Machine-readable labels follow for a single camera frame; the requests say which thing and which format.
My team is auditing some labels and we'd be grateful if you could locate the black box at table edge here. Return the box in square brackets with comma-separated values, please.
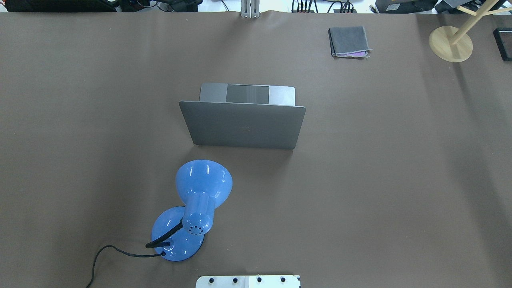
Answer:
[493, 28, 512, 61]

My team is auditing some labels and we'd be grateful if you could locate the blue desk lamp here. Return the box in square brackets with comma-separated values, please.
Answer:
[146, 159, 233, 261]

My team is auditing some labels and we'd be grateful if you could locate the folded grey cloth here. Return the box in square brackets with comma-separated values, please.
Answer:
[328, 26, 371, 58]

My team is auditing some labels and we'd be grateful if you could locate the grey laptop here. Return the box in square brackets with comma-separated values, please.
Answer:
[179, 82, 306, 150]

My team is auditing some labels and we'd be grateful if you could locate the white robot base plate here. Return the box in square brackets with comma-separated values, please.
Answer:
[195, 275, 302, 288]

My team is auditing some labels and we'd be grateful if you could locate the aluminium frame post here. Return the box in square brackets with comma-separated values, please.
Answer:
[241, 0, 260, 18]

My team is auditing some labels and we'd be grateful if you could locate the wooden stand with round base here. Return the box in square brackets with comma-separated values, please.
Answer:
[428, 0, 512, 63]

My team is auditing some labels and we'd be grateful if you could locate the black lamp power cable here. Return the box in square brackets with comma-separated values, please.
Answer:
[86, 245, 166, 288]

